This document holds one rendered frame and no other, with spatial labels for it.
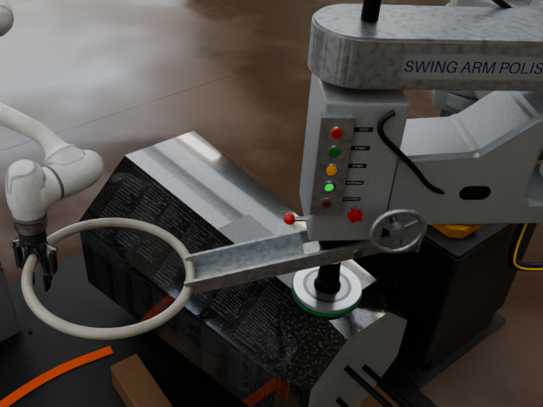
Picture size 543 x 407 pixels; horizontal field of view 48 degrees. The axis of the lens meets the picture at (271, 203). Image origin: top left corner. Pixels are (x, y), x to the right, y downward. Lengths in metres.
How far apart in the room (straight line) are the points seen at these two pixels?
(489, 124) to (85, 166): 1.10
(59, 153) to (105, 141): 2.40
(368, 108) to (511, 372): 1.85
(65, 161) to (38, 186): 0.12
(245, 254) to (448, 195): 0.63
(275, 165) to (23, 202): 2.43
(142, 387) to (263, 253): 0.93
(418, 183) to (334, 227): 0.24
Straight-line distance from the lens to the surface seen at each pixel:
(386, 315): 1.99
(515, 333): 3.18
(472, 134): 1.65
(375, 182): 1.54
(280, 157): 4.00
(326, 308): 1.84
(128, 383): 2.56
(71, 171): 1.78
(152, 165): 2.44
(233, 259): 1.85
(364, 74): 1.38
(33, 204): 1.73
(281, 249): 1.83
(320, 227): 1.59
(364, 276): 2.00
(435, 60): 1.41
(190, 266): 1.84
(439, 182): 1.60
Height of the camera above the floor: 2.18
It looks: 37 degrees down
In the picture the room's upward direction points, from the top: 4 degrees clockwise
